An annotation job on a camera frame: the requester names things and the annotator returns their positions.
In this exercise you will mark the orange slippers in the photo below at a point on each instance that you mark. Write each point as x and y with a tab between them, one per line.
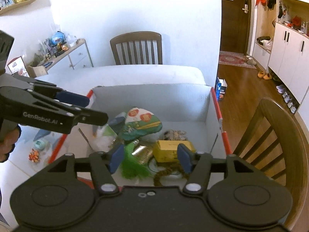
264	75

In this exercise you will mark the green white plush sachet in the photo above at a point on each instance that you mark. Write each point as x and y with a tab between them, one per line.
138	123

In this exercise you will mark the silver foil snack bag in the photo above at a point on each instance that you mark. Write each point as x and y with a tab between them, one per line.
176	135

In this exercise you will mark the yellow rectangular box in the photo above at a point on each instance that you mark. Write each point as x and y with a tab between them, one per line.
165	151

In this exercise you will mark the dark wooden door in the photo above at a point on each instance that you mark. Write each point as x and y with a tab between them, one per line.
235	25

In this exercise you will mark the wooden chair at far side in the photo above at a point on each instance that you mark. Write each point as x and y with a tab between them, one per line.
143	47

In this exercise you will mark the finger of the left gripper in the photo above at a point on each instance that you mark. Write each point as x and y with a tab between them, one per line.
70	97
85	116

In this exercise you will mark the red patterned door mat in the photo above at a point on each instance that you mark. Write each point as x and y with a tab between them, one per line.
236	59

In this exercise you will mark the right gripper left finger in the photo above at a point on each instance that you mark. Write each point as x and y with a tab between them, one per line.
103	165

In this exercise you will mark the white sideboard with drawers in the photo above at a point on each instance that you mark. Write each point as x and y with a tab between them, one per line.
76	58

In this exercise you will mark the blue helmet toy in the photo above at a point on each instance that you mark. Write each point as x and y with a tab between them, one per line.
57	38

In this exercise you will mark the red white snack bag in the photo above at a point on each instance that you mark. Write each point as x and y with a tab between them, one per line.
17	66

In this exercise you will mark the cardboard box on sideboard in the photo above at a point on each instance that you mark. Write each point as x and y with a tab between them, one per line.
36	71

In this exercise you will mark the red cardboard shoe box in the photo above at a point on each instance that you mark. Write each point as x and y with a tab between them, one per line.
187	107

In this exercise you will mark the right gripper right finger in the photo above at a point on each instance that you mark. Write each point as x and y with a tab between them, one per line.
197	166

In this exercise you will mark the person left hand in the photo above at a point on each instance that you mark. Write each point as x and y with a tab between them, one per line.
8	144

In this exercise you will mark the green tassel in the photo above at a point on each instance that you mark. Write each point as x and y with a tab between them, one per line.
130	167

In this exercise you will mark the large white wall cabinet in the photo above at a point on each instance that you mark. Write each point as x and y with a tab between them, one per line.
281	48

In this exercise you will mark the white green plastic bag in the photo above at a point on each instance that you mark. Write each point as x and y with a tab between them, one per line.
105	136

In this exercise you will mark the wooden chair beside box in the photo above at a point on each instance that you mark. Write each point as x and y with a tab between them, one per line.
273	143

